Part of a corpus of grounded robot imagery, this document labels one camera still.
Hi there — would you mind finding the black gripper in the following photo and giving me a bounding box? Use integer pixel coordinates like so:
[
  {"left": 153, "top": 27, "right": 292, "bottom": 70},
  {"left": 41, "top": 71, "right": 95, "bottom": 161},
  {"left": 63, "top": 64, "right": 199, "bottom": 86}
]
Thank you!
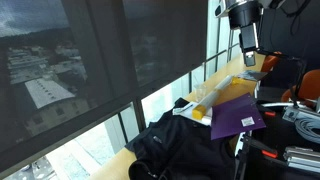
[{"left": 240, "top": 23, "right": 259, "bottom": 67}]

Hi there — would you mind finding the black vest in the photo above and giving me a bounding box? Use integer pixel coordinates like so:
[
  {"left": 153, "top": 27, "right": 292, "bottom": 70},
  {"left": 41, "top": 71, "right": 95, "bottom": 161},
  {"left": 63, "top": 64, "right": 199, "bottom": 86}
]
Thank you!
[{"left": 125, "top": 111, "right": 235, "bottom": 180}]

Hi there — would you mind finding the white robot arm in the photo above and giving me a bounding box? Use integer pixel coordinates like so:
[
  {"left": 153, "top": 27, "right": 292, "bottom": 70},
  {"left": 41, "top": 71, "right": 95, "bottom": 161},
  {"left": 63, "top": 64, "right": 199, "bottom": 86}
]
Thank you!
[{"left": 214, "top": 0, "right": 286, "bottom": 67}]

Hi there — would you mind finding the dark booklet on table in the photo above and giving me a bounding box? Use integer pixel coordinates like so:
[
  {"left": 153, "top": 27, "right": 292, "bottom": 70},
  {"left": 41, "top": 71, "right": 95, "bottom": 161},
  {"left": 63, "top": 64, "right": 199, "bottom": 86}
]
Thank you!
[{"left": 237, "top": 70, "right": 267, "bottom": 81}]

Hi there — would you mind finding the orange chair far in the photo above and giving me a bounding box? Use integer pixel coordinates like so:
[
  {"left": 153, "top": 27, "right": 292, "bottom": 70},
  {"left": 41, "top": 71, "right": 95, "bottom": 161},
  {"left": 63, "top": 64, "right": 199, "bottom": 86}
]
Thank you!
[{"left": 261, "top": 51, "right": 280, "bottom": 72}]

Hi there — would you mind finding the orange chair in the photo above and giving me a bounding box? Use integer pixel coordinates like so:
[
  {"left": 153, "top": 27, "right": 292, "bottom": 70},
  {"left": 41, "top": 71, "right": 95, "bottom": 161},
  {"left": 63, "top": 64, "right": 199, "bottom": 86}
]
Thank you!
[
  {"left": 261, "top": 51, "right": 280, "bottom": 72},
  {"left": 297, "top": 69, "right": 320, "bottom": 99}
]

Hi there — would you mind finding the clear plastic cup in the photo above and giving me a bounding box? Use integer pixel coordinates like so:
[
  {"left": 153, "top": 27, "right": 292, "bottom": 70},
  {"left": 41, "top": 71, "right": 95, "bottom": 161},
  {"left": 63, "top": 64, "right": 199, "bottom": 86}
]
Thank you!
[{"left": 195, "top": 84, "right": 207, "bottom": 102}]

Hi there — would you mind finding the orange chair right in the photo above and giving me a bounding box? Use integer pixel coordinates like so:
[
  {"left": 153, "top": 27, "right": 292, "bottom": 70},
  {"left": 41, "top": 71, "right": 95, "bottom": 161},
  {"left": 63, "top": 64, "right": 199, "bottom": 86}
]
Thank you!
[{"left": 297, "top": 69, "right": 320, "bottom": 99}]

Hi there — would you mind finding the grey box with label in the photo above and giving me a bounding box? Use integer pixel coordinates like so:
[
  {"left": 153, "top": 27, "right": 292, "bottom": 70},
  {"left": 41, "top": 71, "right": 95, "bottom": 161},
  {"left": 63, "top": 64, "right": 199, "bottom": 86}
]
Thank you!
[{"left": 283, "top": 107, "right": 320, "bottom": 122}]

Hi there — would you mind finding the white paper under tube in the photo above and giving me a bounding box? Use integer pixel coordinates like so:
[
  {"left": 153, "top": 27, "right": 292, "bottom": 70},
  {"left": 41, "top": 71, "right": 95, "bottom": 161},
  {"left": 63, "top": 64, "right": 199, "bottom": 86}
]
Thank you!
[{"left": 172, "top": 102, "right": 212, "bottom": 126}]

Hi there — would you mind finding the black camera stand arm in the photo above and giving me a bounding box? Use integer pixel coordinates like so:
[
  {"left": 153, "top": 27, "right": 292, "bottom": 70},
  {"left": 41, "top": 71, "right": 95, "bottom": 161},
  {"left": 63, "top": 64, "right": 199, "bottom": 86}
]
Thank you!
[{"left": 258, "top": 51, "right": 302, "bottom": 102}]

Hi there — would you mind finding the black clamp orange handle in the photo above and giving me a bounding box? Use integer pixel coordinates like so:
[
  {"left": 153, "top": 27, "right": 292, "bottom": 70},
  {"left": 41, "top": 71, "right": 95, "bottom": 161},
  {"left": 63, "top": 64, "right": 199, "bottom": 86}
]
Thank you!
[{"left": 234, "top": 133, "right": 278, "bottom": 180}]

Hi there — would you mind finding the coiled grey cable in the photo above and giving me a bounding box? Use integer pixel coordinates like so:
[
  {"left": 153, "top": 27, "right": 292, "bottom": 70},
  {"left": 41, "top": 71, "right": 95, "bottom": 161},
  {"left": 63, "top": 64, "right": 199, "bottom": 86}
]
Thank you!
[{"left": 294, "top": 118, "right": 320, "bottom": 145}]

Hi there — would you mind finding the aluminium rail bracket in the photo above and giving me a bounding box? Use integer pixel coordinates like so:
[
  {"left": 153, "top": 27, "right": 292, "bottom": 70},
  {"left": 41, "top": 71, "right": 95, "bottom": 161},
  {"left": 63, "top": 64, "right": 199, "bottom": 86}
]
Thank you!
[{"left": 283, "top": 146, "right": 320, "bottom": 173}]

